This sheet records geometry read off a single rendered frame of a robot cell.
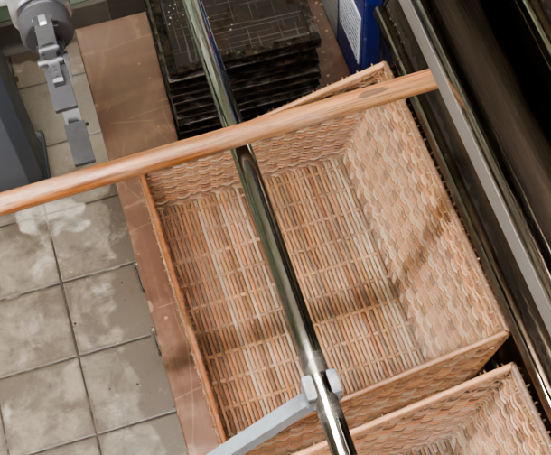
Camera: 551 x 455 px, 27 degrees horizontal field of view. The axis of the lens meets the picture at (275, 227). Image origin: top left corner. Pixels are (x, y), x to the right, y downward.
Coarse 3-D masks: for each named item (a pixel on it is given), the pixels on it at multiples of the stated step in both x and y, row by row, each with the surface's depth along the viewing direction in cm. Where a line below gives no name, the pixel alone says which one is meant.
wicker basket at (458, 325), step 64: (384, 64) 198; (320, 128) 210; (384, 128) 202; (192, 192) 215; (320, 192) 217; (384, 192) 206; (192, 256) 211; (256, 256) 210; (320, 256) 210; (384, 256) 209; (448, 256) 187; (192, 320) 205; (256, 320) 205; (320, 320) 205; (384, 320) 203; (448, 320) 191; (256, 384) 199; (384, 384) 176; (448, 384) 185; (256, 448) 183
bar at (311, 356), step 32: (192, 0) 165; (192, 32) 163; (224, 96) 157; (256, 160) 153; (256, 192) 149; (256, 224) 148; (288, 256) 146; (288, 288) 143; (288, 320) 142; (320, 352) 139; (320, 384) 136; (288, 416) 141; (320, 416) 136; (224, 448) 148; (352, 448) 133
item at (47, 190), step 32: (352, 96) 152; (384, 96) 153; (224, 128) 151; (256, 128) 151; (288, 128) 151; (128, 160) 149; (160, 160) 149; (192, 160) 151; (0, 192) 148; (32, 192) 147; (64, 192) 148
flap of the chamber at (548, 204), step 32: (448, 0) 134; (480, 0) 135; (512, 0) 135; (416, 32) 133; (480, 32) 132; (512, 32) 133; (480, 64) 129; (512, 64) 130; (544, 64) 131; (448, 96) 128; (480, 96) 127; (512, 96) 128; (544, 96) 128; (512, 128) 125; (544, 128) 126; (480, 160) 123; (512, 160) 123; (544, 160) 124; (544, 192) 121; (512, 224) 119; (544, 224) 119; (544, 320) 116
